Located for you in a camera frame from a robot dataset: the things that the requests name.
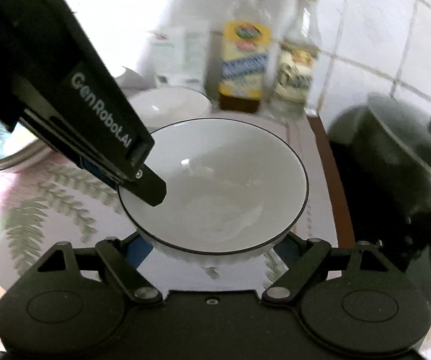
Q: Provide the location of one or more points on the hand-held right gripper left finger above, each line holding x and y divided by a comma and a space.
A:
140, 249

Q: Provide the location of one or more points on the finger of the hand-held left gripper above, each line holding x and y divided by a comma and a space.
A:
97, 170
148, 187

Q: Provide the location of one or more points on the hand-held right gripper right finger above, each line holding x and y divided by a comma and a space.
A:
284, 249

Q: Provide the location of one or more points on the white bowl black rim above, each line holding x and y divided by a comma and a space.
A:
219, 180
178, 105

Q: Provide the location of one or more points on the floral tablecloth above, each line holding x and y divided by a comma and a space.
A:
50, 210

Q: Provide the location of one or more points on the black cooking pot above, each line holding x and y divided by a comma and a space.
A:
372, 180

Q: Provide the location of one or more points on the clear plastic bag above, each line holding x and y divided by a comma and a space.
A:
179, 58

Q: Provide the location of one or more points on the dark sauce bottle yellow label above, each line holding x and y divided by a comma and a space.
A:
243, 67

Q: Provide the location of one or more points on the glass pot lid wooden knob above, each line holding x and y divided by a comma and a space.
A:
406, 135

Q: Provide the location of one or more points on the clear vinegar bottle yellow cap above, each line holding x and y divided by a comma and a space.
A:
298, 67

